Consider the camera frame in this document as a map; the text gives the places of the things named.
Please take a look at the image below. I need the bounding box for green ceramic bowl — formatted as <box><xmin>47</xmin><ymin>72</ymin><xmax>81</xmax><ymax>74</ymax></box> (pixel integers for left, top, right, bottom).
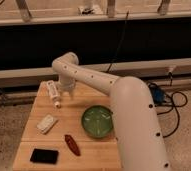
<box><xmin>81</xmin><ymin>105</ymin><xmax>113</xmax><ymax>138</ymax></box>

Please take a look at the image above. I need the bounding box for black smartphone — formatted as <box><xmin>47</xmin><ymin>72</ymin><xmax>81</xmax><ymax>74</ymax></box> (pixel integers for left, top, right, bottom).
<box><xmin>30</xmin><ymin>149</ymin><xmax>59</xmax><ymax>164</ymax></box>

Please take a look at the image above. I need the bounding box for black floor cable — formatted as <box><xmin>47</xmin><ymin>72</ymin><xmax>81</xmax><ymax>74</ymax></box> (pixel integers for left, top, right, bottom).
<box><xmin>145</xmin><ymin>71</ymin><xmax>189</xmax><ymax>139</ymax></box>

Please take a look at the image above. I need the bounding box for blue power adapter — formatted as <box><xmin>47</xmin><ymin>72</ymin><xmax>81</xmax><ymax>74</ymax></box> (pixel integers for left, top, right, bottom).
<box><xmin>150</xmin><ymin>88</ymin><xmax>164</xmax><ymax>104</ymax></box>

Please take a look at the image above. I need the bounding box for black hanging cable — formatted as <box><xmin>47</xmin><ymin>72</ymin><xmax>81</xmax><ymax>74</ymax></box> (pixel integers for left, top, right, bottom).
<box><xmin>105</xmin><ymin>9</ymin><xmax>130</xmax><ymax>74</ymax></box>

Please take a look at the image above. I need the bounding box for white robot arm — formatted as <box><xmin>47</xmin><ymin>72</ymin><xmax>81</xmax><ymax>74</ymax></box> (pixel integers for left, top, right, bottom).
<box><xmin>52</xmin><ymin>52</ymin><xmax>172</xmax><ymax>171</ymax></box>

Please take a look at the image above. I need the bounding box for white plastic bottle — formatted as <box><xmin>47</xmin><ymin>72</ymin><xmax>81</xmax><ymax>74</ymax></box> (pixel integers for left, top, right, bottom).
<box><xmin>46</xmin><ymin>80</ymin><xmax>61</xmax><ymax>108</ymax></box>

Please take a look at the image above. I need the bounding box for red chili pepper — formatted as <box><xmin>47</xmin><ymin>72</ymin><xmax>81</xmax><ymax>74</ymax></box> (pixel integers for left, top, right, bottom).
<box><xmin>65</xmin><ymin>135</ymin><xmax>81</xmax><ymax>156</ymax></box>

